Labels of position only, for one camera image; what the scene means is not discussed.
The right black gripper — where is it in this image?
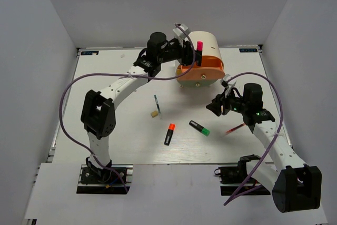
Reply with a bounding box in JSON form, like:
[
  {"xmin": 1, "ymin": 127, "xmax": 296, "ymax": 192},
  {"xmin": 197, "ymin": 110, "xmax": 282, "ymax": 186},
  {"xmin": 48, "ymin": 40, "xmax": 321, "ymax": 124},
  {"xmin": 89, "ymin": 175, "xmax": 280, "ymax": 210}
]
[{"xmin": 206, "ymin": 87, "xmax": 249, "ymax": 116}]

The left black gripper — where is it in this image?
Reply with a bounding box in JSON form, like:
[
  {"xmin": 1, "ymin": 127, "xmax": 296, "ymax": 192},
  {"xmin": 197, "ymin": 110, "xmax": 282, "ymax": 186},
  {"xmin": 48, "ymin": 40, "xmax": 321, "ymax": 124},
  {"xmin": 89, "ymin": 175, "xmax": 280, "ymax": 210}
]
[{"xmin": 158, "ymin": 37, "xmax": 202, "ymax": 67}]

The orange top drawer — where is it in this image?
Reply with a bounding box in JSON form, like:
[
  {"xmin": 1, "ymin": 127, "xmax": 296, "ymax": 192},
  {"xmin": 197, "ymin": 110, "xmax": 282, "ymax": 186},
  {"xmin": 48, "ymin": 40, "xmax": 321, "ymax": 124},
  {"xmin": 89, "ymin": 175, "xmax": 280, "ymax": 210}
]
[{"xmin": 177, "ymin": 55, "xmax": 225, "ymax": 81}]

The green highlighter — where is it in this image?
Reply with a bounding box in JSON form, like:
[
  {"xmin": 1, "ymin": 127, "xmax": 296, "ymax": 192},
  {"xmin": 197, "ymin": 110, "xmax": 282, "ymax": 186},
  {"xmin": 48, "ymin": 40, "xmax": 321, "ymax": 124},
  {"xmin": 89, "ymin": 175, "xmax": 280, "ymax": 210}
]
[{"xmin": 189, "ymin": 120, "xmax": 210, "ymax": 136}]

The orange highlighter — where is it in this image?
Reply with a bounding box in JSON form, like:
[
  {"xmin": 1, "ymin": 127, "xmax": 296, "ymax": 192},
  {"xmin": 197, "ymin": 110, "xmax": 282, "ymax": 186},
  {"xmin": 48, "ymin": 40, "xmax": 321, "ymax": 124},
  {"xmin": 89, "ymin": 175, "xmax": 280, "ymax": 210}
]
[{"xmin": 164, "ymin": 123, "xmax": 175, "ymax": 146}]

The pink highlighter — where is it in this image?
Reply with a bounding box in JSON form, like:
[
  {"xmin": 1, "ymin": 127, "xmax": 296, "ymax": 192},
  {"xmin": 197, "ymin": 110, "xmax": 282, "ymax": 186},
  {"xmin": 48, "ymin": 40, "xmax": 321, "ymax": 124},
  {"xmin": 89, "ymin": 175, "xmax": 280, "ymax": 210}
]
[{"xmin": 196, "ymin": 41, "xmax": 203, "ymax": 54}]

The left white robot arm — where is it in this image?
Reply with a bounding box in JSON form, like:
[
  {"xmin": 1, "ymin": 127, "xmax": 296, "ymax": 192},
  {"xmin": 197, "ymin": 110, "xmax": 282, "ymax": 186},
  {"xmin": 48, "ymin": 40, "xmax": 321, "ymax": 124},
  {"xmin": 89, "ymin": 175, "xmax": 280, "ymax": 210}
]
[{"xmin": 81, "ymin": 32, "xmax": 204, "ymax": 182}]

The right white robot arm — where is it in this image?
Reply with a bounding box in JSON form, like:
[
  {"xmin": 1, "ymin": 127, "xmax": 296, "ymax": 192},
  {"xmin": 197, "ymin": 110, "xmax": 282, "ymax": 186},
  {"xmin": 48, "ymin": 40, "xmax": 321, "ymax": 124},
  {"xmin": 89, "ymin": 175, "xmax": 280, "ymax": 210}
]
[{"xmin": 206, "ymin": 81, "xmax": 322, "ymax": 213}]

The round beige drawer organizer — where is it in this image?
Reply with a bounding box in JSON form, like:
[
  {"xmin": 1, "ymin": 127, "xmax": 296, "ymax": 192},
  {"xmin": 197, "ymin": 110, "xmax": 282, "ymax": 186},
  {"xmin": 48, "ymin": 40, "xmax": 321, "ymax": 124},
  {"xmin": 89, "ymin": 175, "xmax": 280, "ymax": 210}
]
[{"xmin": 175, "ymin": 31, "xmax": 222, "ymax": 74}]

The grey-green bottom drawer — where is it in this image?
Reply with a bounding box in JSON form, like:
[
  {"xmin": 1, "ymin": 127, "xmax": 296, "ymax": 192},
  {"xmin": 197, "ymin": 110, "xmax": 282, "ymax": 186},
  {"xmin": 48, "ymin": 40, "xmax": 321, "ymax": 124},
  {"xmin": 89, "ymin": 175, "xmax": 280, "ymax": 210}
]
[{"xmin": 178, "ymin": 79, "xmax": 218, "ymax": 88}]

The yellow middle drawer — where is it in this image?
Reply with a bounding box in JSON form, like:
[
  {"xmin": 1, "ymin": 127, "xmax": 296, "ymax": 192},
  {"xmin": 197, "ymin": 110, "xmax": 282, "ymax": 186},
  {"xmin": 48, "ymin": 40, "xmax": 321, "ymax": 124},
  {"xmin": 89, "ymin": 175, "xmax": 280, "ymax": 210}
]
[{"xmin": 175, "ymin": 69, "xmax": 182, "ymax": 77}]

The red ink pen refill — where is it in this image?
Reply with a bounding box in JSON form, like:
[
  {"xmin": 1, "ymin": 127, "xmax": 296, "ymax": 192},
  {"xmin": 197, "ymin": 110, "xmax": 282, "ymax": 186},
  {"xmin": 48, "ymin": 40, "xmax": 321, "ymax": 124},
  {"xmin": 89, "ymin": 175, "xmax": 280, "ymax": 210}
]
[{"xmin": 225, "ymin": 123, "xmax": 245, "ymax": 135}]

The right blue table label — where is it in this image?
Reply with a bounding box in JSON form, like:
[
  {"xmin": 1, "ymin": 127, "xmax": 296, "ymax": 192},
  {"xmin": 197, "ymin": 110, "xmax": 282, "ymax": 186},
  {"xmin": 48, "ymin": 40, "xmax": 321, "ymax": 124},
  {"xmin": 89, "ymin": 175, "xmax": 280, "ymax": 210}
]
[{"xmin": 239, "ymin": 48, "xmax": 258, "ymax": 53}]

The blue table label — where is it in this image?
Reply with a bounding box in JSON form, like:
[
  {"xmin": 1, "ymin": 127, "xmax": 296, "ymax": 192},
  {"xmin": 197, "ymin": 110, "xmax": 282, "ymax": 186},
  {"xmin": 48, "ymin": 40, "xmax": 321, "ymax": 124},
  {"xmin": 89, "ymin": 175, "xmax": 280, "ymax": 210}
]
[
  {"xmin": 239, "ymin": 48, "xmax": 258, "ymax": 53},
  {"xmin": 81, "ymin": 51, "xmax": 99, "ymax": 55}
]

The green ink pen refill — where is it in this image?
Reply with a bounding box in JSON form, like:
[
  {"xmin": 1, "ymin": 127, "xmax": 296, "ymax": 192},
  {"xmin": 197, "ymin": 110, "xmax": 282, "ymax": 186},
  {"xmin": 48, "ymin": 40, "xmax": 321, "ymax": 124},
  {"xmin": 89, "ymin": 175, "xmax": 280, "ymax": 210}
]
[{"xmin": 154, "ymin": 94, "xmax": 162, "ymax": 119}]

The tan eraser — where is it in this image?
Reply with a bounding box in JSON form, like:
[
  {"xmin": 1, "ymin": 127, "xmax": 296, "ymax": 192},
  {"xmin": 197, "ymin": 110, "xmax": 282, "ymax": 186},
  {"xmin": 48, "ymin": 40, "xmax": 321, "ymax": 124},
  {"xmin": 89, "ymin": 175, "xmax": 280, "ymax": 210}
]
[{"xmin": 151, "ymin": 111, "xmax": 158, "ymax": 118}]

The left blue table label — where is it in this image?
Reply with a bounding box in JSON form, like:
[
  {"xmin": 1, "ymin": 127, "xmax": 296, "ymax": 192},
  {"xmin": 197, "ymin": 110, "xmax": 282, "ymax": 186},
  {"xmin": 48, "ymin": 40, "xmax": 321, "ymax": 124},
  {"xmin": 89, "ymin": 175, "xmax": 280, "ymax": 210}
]
[{"xmin": 81, "ymin": 51, "xmax": 99, "ymax": 55}]

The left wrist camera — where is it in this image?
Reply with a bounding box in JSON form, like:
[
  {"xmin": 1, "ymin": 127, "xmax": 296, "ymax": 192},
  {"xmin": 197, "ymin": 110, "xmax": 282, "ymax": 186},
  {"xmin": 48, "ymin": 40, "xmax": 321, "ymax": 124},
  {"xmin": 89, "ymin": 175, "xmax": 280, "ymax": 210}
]
[{"xmin": 173, "ymin": 23, "xmax": 191, "ymax": 45}]

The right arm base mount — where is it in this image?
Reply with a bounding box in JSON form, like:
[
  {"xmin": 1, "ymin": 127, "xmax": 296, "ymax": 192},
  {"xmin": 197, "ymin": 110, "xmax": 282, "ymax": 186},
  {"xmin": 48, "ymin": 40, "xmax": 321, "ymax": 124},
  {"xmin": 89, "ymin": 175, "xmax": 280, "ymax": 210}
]
[{"xmin": 214, "ymin": 166, "xmax": 270, "ymax": 197}]

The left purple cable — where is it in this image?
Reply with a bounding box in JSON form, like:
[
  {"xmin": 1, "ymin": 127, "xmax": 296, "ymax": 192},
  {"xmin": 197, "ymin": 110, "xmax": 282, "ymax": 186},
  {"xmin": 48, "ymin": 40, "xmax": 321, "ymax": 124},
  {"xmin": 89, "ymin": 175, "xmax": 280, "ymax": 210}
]
[{"xmin": 58, "ymin": 24, "xmax": 197, "ymax": 193}]

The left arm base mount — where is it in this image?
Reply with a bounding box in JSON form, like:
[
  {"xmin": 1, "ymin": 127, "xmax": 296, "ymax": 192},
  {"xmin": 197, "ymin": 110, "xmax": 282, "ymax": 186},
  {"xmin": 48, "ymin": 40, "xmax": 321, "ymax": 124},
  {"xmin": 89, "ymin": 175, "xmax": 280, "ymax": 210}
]
[{"xmin": 76, "ymin": 165, "xmax": 133, "ymax": 195}]

